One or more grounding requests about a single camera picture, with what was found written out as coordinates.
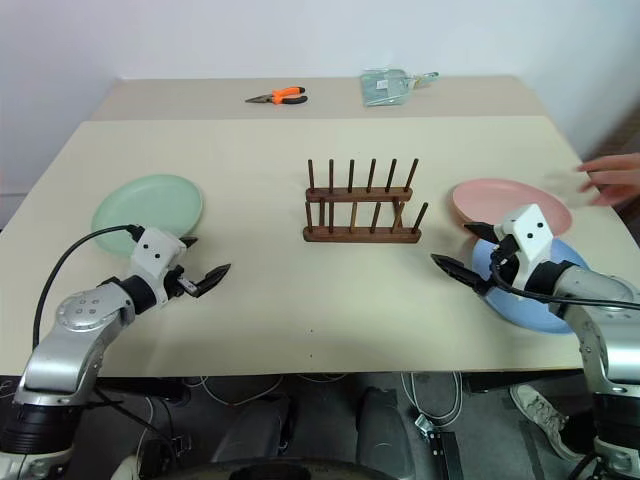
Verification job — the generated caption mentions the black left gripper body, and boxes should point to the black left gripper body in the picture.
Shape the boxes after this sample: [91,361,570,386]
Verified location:
[162,265,204,301]

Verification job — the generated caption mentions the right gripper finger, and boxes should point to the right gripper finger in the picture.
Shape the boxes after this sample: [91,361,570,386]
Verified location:
[463,221,502,246]
[430,253,490,296]

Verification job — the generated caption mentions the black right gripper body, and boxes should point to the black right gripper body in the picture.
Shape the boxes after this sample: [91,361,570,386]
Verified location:
[484,231,522,295]

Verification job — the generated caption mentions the wooden dish rack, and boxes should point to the wooden dish rack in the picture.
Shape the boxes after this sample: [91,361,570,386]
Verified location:
[302,157,431,246]

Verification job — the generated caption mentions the person's bare hand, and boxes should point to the person's bare hand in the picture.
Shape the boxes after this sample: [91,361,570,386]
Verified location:
[576,152,640,207]

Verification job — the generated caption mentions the pink plate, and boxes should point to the pink plate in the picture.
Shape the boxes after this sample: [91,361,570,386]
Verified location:
[451,177,573,237]

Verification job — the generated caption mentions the blue plate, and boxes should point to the blue plate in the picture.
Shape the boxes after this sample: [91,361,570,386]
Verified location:
[471,236,592,336]

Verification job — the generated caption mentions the green plate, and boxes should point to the green plate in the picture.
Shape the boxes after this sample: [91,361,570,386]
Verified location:
[90,173,206,258]

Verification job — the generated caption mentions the white sneaker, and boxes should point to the white sneaker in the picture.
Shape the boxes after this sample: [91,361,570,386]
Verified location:
[509,383,585,462]

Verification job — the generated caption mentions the dark rounded shape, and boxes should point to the dark rounded shape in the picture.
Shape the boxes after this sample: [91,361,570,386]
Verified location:
[358,386,417,477]

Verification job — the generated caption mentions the clear plastic packet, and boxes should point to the clear plastic packet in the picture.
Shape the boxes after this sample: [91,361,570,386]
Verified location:
[360,68,442,109]

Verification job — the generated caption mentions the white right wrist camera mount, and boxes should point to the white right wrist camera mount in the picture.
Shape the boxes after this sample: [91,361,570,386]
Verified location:
[499,202,556,292]

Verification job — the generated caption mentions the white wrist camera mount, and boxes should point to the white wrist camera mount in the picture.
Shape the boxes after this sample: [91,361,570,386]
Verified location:
[499,202,556,292]
[130,226,188,304]

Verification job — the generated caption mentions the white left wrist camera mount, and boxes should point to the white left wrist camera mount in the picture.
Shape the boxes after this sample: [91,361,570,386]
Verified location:
[130,226,188,304]

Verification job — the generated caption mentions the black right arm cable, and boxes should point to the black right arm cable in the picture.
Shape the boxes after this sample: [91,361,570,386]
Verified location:
[489,246,640,309]

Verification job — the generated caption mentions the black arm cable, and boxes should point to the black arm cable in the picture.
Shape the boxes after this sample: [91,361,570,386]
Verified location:
[489,246,640,309]
[31,224,147,349]

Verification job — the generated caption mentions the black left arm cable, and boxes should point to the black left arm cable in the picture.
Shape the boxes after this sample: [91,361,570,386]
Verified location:
[31,224,147,349]

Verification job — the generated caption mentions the white floor cable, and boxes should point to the white floor cable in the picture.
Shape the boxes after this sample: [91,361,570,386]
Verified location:
[399,370,465,427]
[198,373,284,407]

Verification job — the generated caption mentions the orange-handled pliers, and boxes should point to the orange-handled pliers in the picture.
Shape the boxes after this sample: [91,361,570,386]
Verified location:
[244,85,310,107]

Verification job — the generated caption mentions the black metal bracket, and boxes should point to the black metal bracket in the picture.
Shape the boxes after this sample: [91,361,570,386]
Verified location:
[413,413,465,480]

